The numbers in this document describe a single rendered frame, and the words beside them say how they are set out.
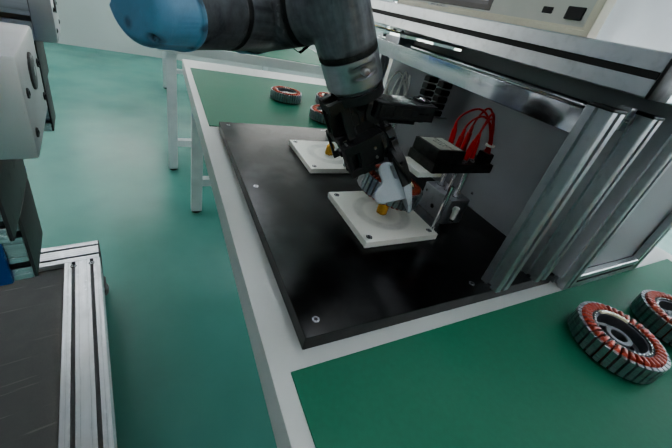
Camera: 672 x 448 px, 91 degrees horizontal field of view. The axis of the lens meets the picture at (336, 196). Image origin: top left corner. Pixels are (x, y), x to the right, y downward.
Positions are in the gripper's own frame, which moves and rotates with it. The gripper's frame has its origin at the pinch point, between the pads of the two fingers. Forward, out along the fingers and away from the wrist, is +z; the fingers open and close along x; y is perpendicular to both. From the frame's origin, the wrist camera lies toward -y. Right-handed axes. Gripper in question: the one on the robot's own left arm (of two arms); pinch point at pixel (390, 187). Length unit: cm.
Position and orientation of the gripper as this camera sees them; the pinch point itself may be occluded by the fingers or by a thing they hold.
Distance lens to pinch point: 58.0
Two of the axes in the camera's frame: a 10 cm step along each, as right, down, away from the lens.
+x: 4.1, 5.3, -7.4
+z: 2.5, 7.1, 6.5
